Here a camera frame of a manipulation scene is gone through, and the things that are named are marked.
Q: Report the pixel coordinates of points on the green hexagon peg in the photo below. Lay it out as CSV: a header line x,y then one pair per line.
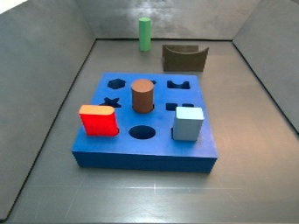
x,y
144,33

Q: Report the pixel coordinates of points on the blue shape sorting board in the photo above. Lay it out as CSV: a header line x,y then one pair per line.
x,y
143,145

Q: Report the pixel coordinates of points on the brown cylinder peg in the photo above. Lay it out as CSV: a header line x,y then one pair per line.
x,y
143,89

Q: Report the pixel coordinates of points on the light blue rectangular peg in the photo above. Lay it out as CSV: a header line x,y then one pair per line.
x,y
187,123

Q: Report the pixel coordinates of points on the red rounded block peg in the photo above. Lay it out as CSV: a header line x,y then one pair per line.
x,y
99,120

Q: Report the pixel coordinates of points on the black curved holder stand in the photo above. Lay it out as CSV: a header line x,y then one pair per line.
x,y
183,58

